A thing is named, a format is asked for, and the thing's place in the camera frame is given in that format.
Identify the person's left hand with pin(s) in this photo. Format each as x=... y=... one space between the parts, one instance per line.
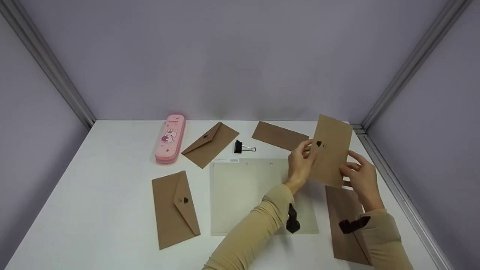
x=300 y=167

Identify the person's right hand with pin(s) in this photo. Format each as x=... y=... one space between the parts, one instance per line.
x=363 y=180

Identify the person's right index finger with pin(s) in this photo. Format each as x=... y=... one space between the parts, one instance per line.
x=358 y=157

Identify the person's left fingers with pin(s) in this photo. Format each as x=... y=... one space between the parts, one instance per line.
x=306 y=148

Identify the person's right thumb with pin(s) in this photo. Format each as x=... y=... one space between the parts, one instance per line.
x=345 y=172

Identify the brown envelope with heart clasp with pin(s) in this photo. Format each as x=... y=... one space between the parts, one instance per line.
x=343 y=210
x=332 y=153
x=170 y=210
x=212 y=144

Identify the person's right forearm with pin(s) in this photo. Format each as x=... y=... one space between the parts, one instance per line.
x=382 y=243

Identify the person's left forearm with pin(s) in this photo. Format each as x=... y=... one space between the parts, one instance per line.
x=251 y=232

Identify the plain brown envelope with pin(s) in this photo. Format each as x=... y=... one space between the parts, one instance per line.
x=277 y=135

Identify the black wrist band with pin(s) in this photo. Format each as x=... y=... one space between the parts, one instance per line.
x=292 y=219
x=352 y=224

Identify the black binder clip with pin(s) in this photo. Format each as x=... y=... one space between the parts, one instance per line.
x=238 y=146

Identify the grey-green paper sheet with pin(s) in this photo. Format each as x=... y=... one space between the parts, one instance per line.
x=243 y=195

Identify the pink rabbit pencil case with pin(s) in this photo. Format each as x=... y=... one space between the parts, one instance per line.
x=170 y=139

